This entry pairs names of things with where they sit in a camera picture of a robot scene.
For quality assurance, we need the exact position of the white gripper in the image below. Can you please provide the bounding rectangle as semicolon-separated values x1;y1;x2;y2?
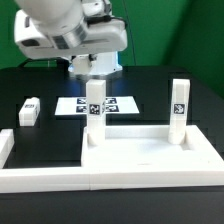
19;18;127;59

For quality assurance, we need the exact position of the white desk top tray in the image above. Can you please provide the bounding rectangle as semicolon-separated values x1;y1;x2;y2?
81;125;223;168

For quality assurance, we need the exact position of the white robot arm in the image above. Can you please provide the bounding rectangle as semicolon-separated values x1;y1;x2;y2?
14;0;127;76

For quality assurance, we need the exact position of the white L-shaped corner fence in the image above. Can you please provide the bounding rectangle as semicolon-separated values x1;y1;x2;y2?
0;129;224;193

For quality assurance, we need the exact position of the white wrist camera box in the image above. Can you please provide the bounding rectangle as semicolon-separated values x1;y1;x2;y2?
14;10;51;48

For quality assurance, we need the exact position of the white marker base plate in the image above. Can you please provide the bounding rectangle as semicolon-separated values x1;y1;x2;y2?
55;96;139;116

